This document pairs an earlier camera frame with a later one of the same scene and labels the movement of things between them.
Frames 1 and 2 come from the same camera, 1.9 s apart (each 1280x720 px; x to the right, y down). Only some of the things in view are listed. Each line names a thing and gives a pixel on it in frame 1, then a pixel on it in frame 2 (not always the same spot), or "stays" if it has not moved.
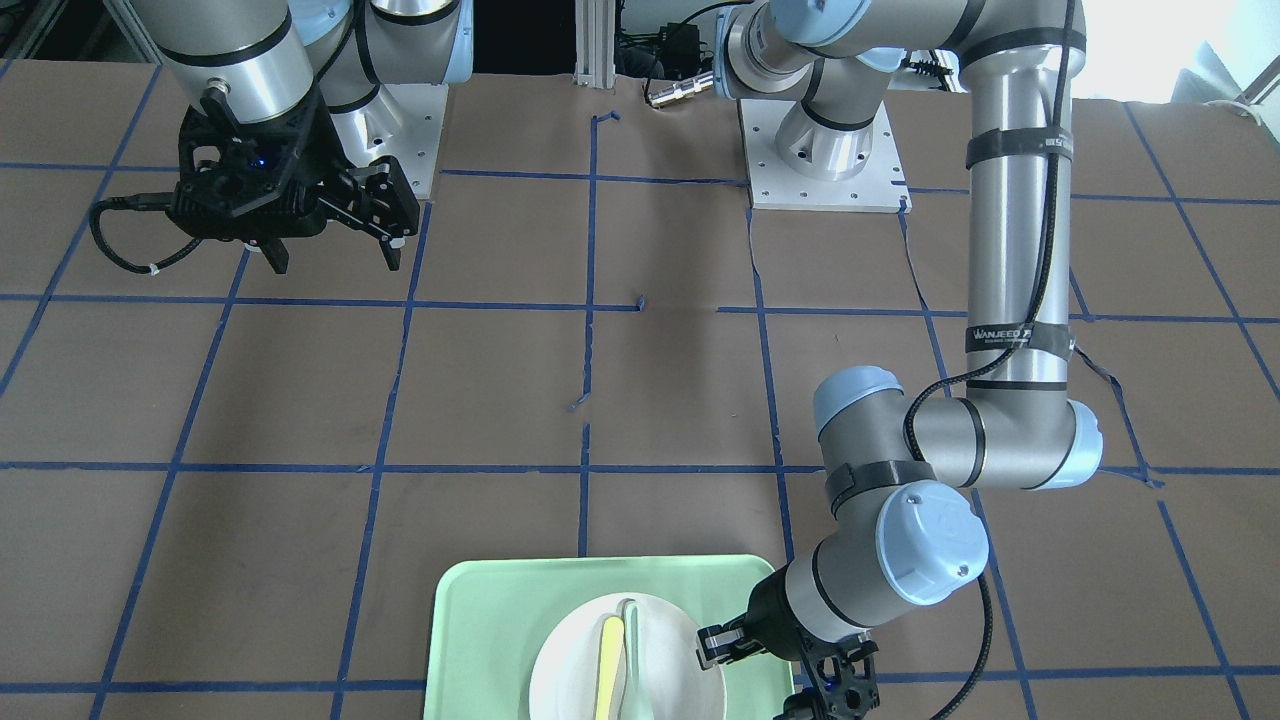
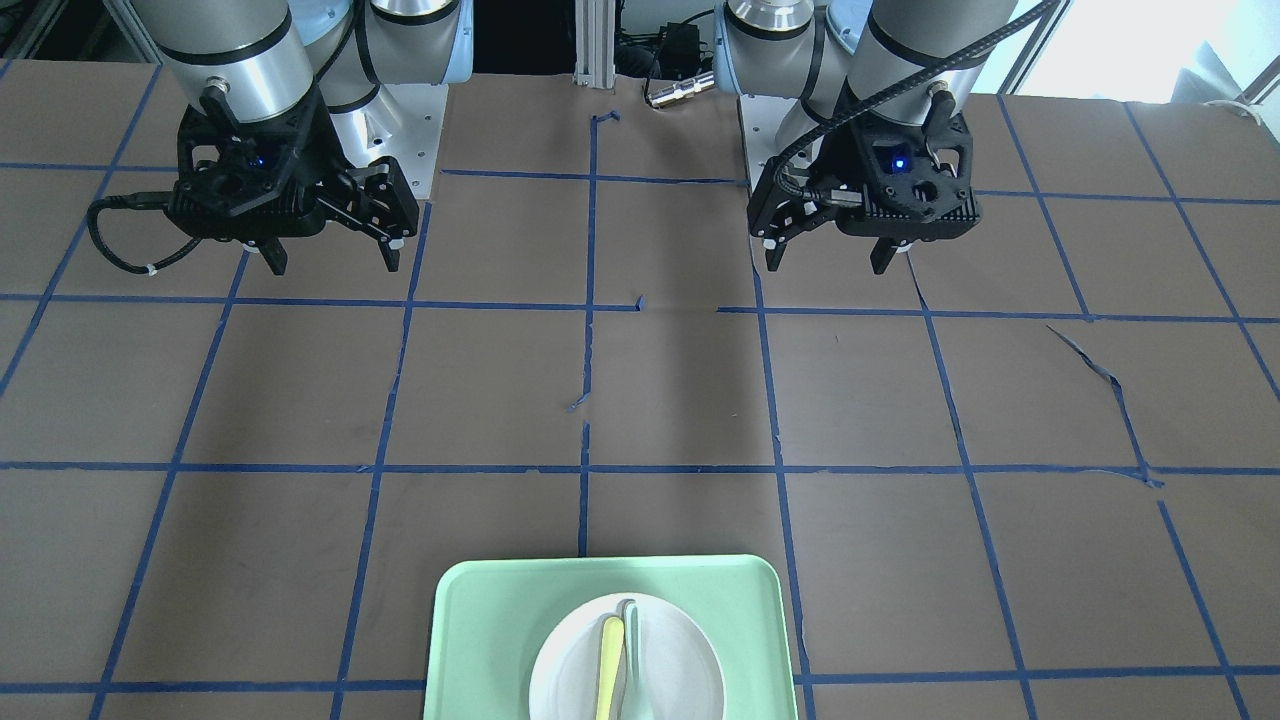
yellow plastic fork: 611,643 stays
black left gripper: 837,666 to 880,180
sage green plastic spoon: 632,700 stays
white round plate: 675,685 stays
